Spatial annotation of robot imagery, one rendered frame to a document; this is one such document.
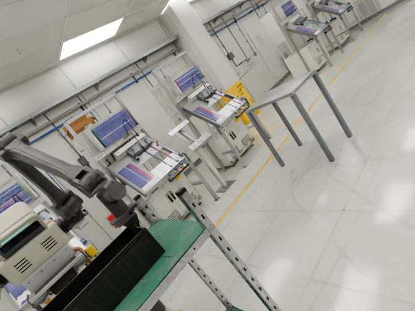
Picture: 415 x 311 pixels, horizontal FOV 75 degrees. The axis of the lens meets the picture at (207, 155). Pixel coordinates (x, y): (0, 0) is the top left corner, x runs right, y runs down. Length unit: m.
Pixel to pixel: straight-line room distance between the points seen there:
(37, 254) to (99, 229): 3.55
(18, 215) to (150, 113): 4.38
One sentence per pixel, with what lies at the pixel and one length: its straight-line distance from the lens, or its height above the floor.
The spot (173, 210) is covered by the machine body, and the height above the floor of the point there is 0.25.
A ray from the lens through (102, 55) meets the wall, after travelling 5.74.
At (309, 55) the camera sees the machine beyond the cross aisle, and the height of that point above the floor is 0.44.
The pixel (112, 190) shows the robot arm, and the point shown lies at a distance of 0.91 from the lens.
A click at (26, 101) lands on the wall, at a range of 5.18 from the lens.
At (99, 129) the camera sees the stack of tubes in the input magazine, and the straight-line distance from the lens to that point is 3.58.
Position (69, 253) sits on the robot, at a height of 1.06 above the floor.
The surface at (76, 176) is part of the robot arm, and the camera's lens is 0.99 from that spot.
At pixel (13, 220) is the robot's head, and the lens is 1.44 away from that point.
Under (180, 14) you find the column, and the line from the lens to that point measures 6.33.
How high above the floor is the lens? 1.33
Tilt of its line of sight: 13 degrees down
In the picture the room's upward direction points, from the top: 36 degrees counter-clockwise
